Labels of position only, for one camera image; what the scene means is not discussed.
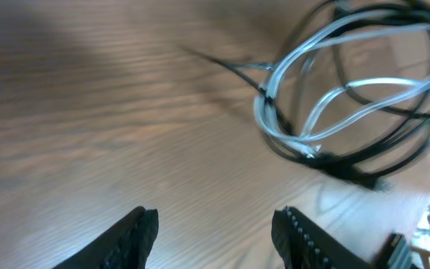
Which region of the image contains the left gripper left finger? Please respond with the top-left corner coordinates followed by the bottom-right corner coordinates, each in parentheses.
top-left (54, 206), bottom-right (159, 269)

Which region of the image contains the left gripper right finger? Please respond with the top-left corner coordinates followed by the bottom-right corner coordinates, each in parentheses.
top-left (271, 207), bottom-right (374, 269)

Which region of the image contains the black usb cable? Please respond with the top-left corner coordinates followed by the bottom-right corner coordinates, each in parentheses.
top-left (181, 0), bottom-right (430, 191)

